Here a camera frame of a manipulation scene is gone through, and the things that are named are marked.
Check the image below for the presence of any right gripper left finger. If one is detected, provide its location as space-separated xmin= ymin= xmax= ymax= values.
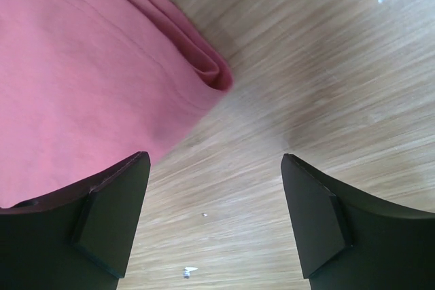
xmin=1 ymin=151 xmax=150 ymax=289

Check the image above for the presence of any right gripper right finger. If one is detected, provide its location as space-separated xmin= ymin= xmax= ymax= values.
xmin=281 ymin=154 xmax=434 ymax=289

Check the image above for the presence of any pink t shirt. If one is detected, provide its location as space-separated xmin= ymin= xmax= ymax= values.
xmin=1 ymin=0 xmax=232 ymax=208

